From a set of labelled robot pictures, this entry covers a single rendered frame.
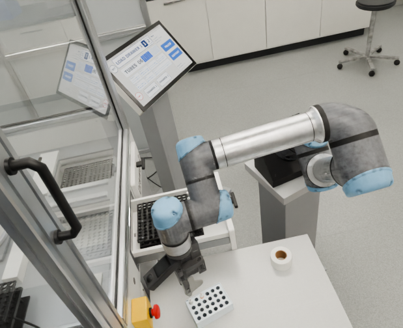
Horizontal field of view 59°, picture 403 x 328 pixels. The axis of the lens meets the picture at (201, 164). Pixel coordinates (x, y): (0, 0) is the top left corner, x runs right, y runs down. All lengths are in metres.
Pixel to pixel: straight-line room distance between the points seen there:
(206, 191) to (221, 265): 0.48
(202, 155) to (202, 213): 0.14
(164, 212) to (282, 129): 0.34
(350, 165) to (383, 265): 1.40
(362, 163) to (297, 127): 0.17
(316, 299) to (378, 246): 1.16
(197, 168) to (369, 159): 0.40
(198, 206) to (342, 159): 0.36
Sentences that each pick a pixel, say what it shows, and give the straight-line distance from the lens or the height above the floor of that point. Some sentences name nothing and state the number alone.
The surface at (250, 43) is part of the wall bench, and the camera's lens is 4.18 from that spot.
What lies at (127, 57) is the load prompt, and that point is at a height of 1.15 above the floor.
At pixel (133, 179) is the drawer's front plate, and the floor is 0.93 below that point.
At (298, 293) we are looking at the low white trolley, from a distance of 1.21.
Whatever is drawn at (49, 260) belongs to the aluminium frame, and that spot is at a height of 1.36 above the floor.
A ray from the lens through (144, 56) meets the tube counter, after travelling 1.90.
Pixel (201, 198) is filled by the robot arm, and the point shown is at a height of 1.22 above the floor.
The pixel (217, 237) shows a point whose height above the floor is 0.88.
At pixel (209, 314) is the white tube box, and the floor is 0.80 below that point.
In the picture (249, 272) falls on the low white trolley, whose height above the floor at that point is 0.76.
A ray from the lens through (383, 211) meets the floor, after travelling 2.50.
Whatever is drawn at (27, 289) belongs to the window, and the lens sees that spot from 0.76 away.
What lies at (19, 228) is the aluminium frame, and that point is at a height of 1.44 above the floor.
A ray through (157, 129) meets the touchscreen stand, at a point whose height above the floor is 0.71.
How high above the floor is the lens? 1.82
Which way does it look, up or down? 40 degrees down
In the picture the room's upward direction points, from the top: 12 degrees counter-clockwise
